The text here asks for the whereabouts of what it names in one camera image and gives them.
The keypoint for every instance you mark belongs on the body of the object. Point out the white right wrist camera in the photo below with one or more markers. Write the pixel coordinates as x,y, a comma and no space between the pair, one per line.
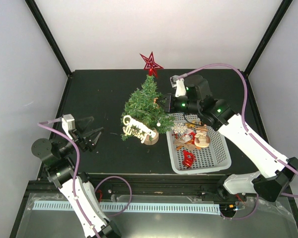
177,83

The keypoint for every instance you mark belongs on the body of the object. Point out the red reindeer ornament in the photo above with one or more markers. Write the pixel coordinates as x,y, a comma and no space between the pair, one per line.
188,157

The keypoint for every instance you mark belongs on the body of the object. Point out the white snowflake ornament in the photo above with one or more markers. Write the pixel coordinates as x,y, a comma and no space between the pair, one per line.
179,128

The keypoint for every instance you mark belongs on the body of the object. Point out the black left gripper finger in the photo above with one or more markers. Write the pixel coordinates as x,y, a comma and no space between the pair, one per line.
83,124
91,138

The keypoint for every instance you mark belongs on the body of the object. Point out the red gift box ornament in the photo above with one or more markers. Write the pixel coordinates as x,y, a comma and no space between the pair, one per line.
187,163

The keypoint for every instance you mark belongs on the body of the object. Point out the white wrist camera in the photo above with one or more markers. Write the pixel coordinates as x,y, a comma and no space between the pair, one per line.
68,124
177,83

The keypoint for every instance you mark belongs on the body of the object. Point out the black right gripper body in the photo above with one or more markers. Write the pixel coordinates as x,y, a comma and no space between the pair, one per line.
173,108

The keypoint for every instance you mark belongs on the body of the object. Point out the red star ornament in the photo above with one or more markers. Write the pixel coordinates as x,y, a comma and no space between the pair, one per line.
150,65

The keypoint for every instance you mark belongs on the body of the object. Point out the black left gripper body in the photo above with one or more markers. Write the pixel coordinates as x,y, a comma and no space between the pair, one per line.
80,141

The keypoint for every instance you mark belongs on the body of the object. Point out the white perforated plastic basket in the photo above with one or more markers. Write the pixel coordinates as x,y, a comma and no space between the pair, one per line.
214,158

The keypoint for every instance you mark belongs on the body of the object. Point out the snowman ornament with hat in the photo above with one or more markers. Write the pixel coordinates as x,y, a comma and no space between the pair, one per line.
201,140

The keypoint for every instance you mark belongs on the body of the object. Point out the black frame post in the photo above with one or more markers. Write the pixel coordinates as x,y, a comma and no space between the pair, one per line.
33,7
273,25

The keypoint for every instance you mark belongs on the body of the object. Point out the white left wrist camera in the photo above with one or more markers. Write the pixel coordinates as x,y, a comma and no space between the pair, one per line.
68,124

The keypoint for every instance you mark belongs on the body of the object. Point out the left black frame post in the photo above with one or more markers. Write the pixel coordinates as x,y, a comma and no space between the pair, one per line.
33,7

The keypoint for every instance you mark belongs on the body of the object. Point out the right circuit board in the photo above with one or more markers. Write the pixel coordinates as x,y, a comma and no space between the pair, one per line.
232,206

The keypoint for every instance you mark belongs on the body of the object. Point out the white string lights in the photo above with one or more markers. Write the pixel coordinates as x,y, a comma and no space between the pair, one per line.
146,112

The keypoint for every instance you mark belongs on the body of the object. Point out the white slotted cable duct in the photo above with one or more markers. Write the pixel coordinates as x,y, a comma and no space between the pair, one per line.
179,208

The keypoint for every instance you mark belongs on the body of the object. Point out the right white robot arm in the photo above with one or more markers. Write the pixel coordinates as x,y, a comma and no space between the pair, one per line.
275,170

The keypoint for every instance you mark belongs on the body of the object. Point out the small green christmas tree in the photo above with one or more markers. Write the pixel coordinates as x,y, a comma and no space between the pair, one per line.
149,90

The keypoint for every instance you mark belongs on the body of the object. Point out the right black frame post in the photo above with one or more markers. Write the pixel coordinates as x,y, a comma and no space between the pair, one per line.
273,25

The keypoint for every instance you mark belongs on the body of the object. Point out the gold merry christmas sign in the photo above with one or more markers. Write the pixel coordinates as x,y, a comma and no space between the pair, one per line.
134,128

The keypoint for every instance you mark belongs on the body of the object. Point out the gold bells leaf ornament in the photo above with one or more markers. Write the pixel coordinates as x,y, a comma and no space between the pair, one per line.
193,124

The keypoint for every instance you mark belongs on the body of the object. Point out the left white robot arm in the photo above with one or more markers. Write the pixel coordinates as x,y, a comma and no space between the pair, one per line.
61,157

